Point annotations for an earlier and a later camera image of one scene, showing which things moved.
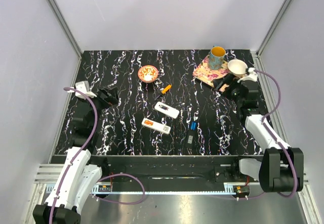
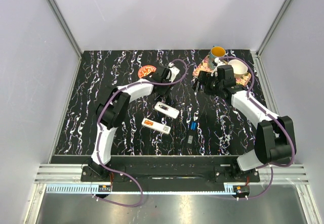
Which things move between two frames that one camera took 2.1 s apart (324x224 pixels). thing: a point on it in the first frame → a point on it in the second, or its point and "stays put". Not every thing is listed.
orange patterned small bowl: [148, 73] stays put
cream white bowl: [238, 68] stays put
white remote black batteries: [167, 109] stays put
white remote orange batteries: [156, 126] stays put
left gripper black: [112, 97] → [166, 92]
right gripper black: [229, 80] → [206, 77]
